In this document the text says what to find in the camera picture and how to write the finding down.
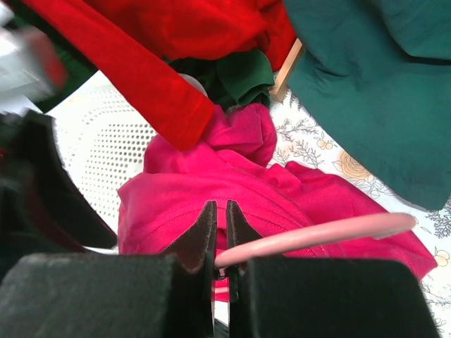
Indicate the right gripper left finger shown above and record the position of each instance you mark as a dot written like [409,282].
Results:
[96,295]

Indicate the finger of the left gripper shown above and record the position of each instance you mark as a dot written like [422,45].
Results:
[42,211]

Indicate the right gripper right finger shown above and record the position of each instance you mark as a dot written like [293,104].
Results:
[277,296]

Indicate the magenta t shirt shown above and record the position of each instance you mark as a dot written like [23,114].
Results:
[231,162]

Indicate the pink wire hanger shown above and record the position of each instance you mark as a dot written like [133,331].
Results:
[244,242]

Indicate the red t shirt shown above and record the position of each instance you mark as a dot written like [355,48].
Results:
[132,43]

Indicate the dark green t shirt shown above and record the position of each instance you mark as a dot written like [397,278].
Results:
[237,79]

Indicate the white perforated plastic basket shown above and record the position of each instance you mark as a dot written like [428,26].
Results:
[127,172]

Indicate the left wooden clothes rack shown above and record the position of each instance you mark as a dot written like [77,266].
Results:
[280,87]

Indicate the teal green shorts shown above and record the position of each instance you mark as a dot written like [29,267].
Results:
[376,76]

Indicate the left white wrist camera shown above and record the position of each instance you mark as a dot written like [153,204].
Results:
[31,70]

